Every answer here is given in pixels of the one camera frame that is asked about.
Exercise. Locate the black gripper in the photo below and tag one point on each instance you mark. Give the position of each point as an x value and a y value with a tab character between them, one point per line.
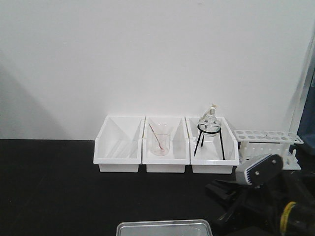
235	199

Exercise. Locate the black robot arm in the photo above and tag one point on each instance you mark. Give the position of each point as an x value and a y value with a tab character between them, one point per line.
263	195

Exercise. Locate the silver metal tray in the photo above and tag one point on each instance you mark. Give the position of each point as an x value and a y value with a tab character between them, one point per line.
195	227

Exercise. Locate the glass beaker in bin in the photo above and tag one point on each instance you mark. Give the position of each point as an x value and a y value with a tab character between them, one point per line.
163	132

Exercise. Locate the white right storage bin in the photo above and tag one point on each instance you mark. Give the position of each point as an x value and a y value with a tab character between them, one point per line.
208	159

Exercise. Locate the white storage bin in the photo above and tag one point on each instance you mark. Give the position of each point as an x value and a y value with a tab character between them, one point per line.
208	159
178	157
118	145

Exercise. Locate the white test tube rack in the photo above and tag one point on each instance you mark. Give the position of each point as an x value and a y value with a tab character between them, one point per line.
256	142

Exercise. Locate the white middle storage bin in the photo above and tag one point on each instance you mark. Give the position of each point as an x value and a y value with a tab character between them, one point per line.
178	157

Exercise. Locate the round glass flask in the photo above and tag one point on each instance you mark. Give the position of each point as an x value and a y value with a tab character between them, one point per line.
208	123

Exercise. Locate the red stirring rod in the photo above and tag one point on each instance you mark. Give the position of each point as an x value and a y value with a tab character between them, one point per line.
159	144

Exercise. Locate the white left storage bin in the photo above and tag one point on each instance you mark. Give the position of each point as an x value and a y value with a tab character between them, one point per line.
118	145

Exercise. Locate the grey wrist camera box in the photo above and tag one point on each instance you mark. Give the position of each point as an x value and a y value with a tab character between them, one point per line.
259	169

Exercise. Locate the black wire tripod stand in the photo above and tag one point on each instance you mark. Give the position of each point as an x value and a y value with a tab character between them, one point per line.
201	137

